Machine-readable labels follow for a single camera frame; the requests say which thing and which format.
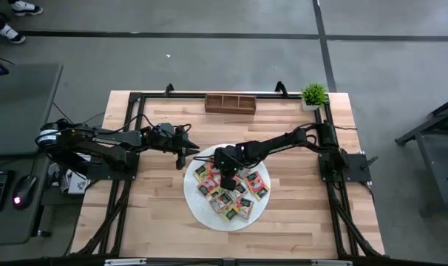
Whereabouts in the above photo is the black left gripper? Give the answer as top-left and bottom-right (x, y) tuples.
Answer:
(146, 123), (200, 158)

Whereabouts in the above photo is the yellow green tea bag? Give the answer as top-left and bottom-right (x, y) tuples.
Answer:
(193, 164), (211, 183)
(220, 207), (240, 223)

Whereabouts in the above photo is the brown wooden three-slot organizer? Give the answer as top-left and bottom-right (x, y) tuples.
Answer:
(204, 93), (257, 115)

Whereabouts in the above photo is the white round woven placemat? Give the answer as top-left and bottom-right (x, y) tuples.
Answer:
(183, 143), (272, 233)

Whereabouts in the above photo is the green plant in white pot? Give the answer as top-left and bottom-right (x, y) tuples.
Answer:
(300, 83), (329, 112)

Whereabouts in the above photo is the white adapter box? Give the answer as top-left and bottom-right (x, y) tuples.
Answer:
(59, 153), (92, 196)

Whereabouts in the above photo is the black computer mouse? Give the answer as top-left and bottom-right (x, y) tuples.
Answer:
(12, 175), (38, 211)

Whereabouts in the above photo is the dark grey desk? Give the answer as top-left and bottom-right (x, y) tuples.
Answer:
(0, 62), (64, 157)
(0, 151), (54, 247)

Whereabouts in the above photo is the black metal side table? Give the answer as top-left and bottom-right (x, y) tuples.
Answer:
(395, 94), (448, 217)

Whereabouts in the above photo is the person's white shoe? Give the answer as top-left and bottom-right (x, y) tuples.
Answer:
(10, 0), (44, 17)
(0, 24), (27, 45)

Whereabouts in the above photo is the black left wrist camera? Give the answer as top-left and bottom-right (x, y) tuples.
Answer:
(174, 153), (188, 171)

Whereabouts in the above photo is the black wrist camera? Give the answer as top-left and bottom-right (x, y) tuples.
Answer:
(219, 176), (239, 192)
(174, 153), (188, 171)

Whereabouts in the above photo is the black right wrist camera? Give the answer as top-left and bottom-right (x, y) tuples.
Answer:
(219, 176), (239, 192)

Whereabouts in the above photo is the black metal table frame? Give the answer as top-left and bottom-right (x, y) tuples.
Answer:
(70, 81), (386, 259)

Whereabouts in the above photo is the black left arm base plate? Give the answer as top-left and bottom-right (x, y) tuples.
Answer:
(85, 150), (140, 182)

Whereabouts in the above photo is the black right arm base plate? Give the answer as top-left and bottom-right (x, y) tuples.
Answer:
(318, 152), (373, 183)

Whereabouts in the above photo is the silver metal bracket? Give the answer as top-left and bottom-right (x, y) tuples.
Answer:
(311, 259), (353, 266)
(104, 258), (147, 266)

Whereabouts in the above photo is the black floor cable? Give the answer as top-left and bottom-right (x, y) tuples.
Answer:
(52, 101), (106, 126)

